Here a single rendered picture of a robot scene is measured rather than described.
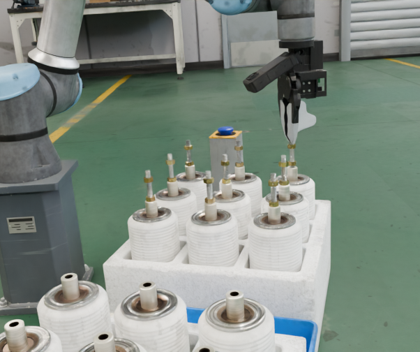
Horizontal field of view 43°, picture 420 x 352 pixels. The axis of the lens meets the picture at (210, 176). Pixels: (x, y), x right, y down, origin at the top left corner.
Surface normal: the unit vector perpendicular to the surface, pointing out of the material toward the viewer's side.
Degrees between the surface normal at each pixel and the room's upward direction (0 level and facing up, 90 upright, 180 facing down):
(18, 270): 90
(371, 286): 0
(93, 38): 90
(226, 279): 90
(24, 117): 90
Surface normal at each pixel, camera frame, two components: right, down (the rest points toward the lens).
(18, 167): 0.09, -0.01
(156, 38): 0.00, 0.29
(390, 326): -0.07, -0.95
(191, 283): -0.28, 0.30
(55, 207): 0.71, 0.17
